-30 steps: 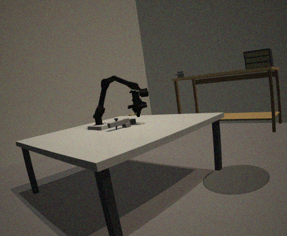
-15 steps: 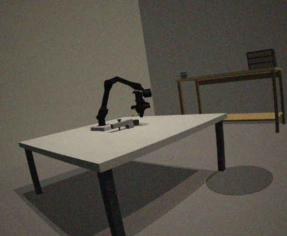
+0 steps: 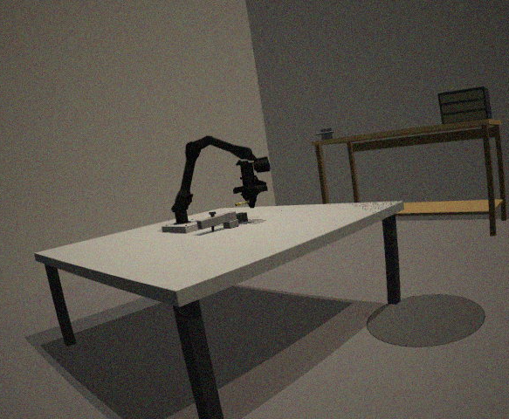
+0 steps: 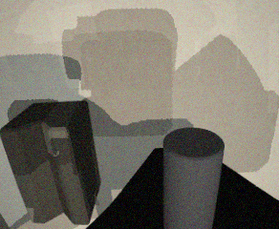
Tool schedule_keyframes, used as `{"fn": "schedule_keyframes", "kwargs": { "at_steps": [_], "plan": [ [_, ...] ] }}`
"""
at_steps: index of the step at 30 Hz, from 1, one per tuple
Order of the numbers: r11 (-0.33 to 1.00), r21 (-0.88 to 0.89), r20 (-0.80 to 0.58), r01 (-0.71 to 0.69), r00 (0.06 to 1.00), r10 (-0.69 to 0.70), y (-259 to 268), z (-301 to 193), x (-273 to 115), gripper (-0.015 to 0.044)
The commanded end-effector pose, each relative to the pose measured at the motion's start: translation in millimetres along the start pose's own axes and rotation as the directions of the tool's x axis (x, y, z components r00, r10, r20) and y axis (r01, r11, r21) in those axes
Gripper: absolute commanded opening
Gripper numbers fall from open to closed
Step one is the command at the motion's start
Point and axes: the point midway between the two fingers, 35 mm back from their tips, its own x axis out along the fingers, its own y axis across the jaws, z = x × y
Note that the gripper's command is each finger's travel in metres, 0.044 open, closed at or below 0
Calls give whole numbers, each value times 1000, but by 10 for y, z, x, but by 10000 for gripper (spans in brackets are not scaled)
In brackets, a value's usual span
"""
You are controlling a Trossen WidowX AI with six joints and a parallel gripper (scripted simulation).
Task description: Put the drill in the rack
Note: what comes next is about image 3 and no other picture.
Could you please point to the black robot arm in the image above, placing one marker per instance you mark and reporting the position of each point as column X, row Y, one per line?
column 193, row 149

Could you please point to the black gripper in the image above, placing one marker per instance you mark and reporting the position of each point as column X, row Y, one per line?
column 249, row 189

